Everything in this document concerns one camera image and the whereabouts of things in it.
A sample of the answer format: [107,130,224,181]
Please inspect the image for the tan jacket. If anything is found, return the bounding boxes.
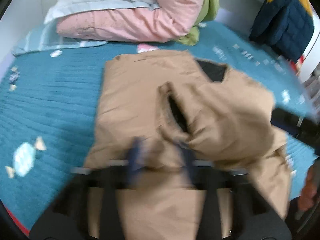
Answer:
[84,50,291,239]

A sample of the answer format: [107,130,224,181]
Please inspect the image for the person's right hand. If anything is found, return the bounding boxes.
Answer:
[298,166,317,211]

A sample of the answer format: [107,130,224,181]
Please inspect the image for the navy yellow puffer jacket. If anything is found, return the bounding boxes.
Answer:
[249,0,314,62]

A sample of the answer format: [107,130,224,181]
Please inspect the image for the teal quilted bedspread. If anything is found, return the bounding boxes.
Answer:
[1,22,315,229]

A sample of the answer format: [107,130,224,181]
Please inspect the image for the pink duvet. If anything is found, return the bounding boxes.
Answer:
[56,0,204,42]

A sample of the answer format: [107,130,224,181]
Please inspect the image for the light blue striped sheet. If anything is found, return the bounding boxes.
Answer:
[12,22,107,56]

